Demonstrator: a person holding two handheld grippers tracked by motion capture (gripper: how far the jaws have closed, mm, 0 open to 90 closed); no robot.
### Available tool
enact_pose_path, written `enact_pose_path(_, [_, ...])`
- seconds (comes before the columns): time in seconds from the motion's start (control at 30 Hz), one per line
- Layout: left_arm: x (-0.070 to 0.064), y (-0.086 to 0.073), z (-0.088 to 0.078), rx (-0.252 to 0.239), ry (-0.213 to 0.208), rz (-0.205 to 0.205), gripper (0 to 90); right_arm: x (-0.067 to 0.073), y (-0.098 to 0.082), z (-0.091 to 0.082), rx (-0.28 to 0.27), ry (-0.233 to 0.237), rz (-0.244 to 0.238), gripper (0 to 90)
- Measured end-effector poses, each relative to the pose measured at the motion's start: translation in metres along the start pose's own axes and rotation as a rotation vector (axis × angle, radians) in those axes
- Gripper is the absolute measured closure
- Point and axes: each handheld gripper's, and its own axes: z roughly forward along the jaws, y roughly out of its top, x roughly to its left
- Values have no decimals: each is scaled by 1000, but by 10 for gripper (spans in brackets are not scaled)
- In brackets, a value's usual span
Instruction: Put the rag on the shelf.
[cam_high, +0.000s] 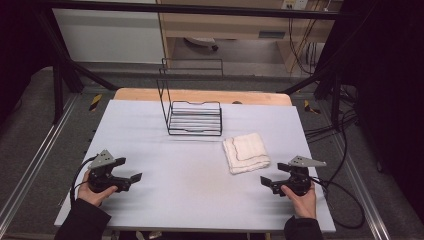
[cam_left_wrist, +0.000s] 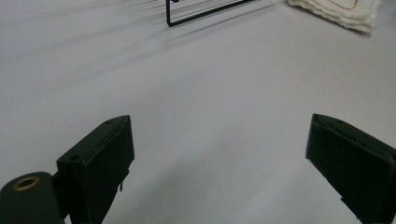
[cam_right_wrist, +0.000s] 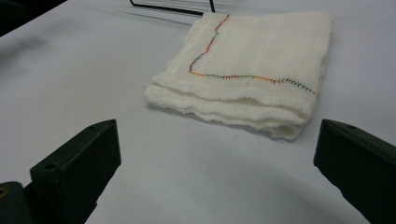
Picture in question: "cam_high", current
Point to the light wooden desk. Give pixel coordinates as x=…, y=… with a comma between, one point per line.
x=240, y=25

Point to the person's right hand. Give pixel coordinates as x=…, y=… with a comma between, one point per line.
x=305, y=205

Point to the black metal frame stand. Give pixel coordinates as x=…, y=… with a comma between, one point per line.
x=336, y=93
x=57, y=93

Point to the aluminium floor rail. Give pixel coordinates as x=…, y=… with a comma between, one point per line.
x=36, y=156
x=361, y=186

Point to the white towel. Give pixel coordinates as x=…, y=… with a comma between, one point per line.
x=246, y=153

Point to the white cabinet panel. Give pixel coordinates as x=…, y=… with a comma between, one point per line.
x=110, y=36

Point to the white wall socket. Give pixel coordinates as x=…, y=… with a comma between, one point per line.
x=295, y=4

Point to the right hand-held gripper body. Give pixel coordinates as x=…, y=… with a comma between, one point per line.
x=298, y=178

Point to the person's left hand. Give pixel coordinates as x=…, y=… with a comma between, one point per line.
x=95, y=196

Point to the black horizontal frame bar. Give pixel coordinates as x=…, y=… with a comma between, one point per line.
x=200, y=10

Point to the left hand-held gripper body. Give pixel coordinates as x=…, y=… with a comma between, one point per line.
x=103, y=176

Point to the dark curtain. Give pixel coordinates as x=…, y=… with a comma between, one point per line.
x=20, y=50
x=393, y=100

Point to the grey chair base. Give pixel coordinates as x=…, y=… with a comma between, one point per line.
x=201, y=41

